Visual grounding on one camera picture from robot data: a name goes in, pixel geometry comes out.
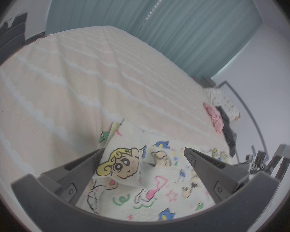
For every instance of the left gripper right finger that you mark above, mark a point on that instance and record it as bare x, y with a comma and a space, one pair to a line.
207, 170

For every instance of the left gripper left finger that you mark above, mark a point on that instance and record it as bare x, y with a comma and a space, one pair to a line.
79, 173

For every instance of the white printed pyjama top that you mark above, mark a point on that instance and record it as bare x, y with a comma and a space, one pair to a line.
145, 190

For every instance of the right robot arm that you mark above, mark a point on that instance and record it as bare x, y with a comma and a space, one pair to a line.
284, 156

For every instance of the pile of clothes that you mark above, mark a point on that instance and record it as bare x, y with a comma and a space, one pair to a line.
229, 134

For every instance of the bed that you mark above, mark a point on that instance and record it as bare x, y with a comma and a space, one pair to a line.
62, 86

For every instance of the pink garment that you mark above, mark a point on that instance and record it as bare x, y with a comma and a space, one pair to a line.
215, 117

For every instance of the white printed pillow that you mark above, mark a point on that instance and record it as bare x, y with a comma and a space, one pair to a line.
228, 103

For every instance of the grey bedside table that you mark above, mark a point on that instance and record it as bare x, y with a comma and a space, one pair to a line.
204, 81

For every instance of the dark grey ribbed chair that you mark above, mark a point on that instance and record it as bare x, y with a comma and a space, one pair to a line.
9, 37

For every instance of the blue-green curtain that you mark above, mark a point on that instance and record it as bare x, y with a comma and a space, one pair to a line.
171, 20

